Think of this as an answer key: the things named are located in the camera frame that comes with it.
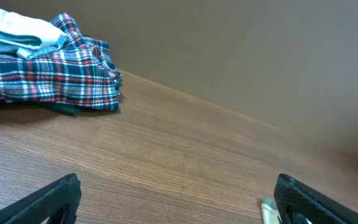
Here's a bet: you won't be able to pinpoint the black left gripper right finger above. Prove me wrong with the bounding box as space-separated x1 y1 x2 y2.
274 174 358 224

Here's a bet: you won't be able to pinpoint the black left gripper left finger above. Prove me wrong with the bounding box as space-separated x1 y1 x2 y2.
0 174 81 224

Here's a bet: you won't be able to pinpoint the white baby shirt tan sleeves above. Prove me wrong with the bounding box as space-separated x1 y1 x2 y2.
261 197 281 224

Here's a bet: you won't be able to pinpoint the dark green folded cloth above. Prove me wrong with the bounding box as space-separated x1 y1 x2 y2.
37 78 123 116

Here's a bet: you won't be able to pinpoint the plaid flannel shirt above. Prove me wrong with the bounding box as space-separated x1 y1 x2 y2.
0 12 122 110

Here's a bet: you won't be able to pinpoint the light blue folded garment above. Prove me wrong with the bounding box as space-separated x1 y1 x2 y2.
0 9 67 60

